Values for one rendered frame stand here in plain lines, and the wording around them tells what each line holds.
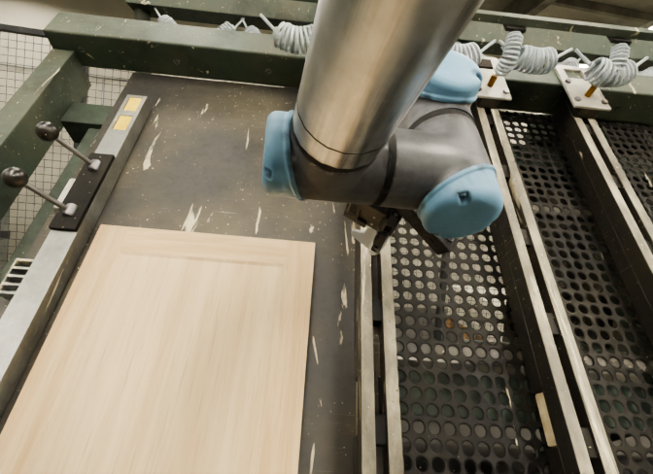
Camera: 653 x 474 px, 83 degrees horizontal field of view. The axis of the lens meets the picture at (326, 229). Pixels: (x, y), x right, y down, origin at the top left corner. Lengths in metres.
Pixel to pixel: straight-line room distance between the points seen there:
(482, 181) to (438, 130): 0.07
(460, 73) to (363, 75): 0.22
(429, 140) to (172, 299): 0.55
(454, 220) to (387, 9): 0.21
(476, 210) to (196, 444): 0.53
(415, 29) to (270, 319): 0.59
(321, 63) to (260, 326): 0.54
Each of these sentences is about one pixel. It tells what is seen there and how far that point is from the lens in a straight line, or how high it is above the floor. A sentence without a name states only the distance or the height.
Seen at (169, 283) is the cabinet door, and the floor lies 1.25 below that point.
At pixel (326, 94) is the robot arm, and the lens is 0.23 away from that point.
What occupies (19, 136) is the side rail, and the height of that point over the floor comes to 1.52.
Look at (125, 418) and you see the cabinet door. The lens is 0.71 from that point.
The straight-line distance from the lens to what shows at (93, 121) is 1.20.
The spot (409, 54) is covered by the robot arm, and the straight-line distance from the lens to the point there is 0.20.
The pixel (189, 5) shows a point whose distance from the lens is 1.66.
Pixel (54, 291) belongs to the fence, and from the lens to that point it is 0.83.
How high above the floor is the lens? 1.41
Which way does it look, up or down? 3 degrees down
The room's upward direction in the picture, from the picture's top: 5 degrees clockwise
